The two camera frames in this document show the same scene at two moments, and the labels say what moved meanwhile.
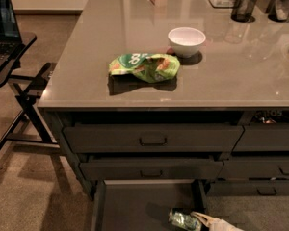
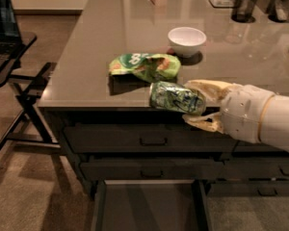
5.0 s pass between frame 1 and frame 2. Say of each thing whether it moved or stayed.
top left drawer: stayed
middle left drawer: stayed
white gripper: moved
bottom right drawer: stayed
